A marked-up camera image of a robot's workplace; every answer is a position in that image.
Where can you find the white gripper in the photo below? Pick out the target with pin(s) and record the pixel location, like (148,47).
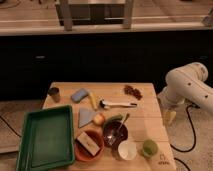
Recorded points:
(168,101)

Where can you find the white dish brush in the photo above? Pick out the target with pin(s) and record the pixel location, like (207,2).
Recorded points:
(107,104)

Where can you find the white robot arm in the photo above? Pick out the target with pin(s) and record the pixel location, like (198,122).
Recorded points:
(185,83)

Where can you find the green plastic tray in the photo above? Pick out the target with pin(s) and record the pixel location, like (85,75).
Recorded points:
(47,140)

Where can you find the green cup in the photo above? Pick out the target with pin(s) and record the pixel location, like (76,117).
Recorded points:
(149,148)

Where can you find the brown grapes toy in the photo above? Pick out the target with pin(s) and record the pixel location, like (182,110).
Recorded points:
(129,90)

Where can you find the green cucumber toy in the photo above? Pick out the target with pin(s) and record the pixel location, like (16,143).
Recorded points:
(114,118)

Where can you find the white cup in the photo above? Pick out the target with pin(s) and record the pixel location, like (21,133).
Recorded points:
(127,150)

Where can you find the dark brown bowl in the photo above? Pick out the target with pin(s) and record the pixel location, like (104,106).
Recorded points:
(123,133)

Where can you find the metal spoon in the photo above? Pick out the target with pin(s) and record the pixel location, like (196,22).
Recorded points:
(115,132)

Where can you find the apple toy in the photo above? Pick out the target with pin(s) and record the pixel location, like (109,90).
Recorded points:
(99,119)

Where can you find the yellow banana toy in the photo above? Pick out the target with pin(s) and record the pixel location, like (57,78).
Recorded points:
(93,100)

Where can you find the grey blue triangular cloth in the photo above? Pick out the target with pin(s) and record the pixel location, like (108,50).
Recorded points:
(85,116)

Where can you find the wooden block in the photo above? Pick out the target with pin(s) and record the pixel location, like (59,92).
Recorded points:
(87,142)

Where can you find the blue sponge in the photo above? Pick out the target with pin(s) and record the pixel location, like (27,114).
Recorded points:
(79,95)

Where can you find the orange bowl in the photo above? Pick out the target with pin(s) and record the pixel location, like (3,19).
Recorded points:
(82,154)

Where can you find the small brown cup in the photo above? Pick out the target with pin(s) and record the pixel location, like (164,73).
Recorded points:
(54,93)

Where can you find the wooden chair frame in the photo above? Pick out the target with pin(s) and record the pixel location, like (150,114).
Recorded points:
(94,12)

